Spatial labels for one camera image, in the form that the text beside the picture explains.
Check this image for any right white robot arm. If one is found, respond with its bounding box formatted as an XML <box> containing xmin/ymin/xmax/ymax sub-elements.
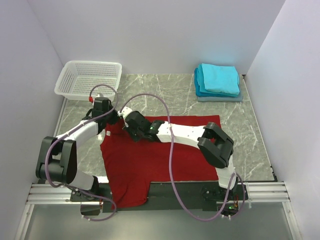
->
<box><xmin>118</xmin><ymin>107</ymin><xmax>238</xmax><ymax>200</ymax></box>

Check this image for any white plastic basket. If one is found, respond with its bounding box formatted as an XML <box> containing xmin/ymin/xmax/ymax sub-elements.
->
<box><xmin>54</xmin><ymin>60</ymin><xmax>122</xmax><ymax>101</ymax></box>

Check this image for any black base beam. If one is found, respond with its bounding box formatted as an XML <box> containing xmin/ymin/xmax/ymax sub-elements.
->
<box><xmin>70</xmin><ymin>181</ymin><xmax>249</xmax><ymax>215</ymax></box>

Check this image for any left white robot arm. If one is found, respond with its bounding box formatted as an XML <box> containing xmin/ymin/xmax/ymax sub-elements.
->
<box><xmin>35</xmin><ymin>96</ymin><xmax>119</xmax><ymax>195</ymax></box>

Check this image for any left aluminium rail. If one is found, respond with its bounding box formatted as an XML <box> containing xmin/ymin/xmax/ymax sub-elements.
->
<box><xmin>14</xmin><ymin>99</ymin><xmax>76</xmax><ymax>240</ymax></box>

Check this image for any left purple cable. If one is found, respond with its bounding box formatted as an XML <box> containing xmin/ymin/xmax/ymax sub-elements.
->
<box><xmin>46</xmin><ymin>84</ymin><xmax>118</xmax><ymax>223</ymax></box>

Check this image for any purple cable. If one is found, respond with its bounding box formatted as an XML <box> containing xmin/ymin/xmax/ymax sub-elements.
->
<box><xmin>46</xmin><ymin>84</ymin><xmax>118</xmax><ymax>223</ymax></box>
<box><xmin>119</xmin><ymin>93</ymin><xmax>246</xmax><ymax>223</ymax></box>

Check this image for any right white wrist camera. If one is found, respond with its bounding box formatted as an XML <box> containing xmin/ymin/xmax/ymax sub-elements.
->
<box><xmin>117</xmin><ymin>106</ymin><xmax>133</xmax><ymax>120</ymax></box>

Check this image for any light turquoise folded shirt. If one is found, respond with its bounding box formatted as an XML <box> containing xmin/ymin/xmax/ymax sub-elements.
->
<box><xmin>197</xmin><ymin>63</ymin><xmax>240</xmax><ymax>97</ymax></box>

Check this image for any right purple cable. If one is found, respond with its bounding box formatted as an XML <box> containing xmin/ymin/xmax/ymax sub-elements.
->
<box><xmin>119</xmin><ymin>93</ymin><xmax>246</xmax><ymax>223</ymax></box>

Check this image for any red t shirt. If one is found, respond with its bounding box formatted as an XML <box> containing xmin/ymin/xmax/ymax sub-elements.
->
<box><xmin>100</xmin><ymin>120</ymin><xmax>218</xmax><ymax>208</ymax></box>

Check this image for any dark teal folded shirt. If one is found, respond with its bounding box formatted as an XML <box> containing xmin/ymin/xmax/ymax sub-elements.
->
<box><xmin>194</xmin><ymin>68</ymin><xmax>240</xmax><ymax>98</ymax></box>

